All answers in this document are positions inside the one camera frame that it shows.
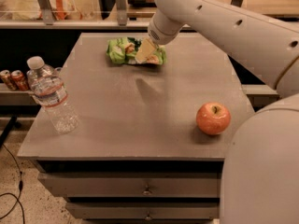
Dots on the red soda can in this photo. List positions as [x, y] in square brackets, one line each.
[20, 80]
[7, 79]

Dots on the left metal bracket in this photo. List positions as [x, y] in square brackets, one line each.
[47, 15]

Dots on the clear plastic water bottle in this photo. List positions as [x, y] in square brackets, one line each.
[49, 92]

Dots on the lower grey drawer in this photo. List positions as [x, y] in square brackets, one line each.
[144, 211]

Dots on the left red soda can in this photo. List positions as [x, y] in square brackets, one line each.
[7, 79]

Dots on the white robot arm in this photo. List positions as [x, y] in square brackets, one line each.
[260, 176]

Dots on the green rice chip bag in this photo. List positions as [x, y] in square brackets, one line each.
[123, 51]

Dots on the orange white bag behind glass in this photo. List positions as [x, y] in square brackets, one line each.
[63, 10]

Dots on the upper grey drawer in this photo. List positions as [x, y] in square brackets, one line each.
[126, 185]

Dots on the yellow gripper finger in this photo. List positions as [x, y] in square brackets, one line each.
[146, 51]

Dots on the red apple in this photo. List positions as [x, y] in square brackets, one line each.
[213, 118]

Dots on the grey drawer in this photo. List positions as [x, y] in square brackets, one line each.
[126, 185]
[144, 211]

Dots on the right red soda can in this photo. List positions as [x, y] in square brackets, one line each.
[20, 80]

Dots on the middle metal bracket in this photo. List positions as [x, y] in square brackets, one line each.
[121, 12]

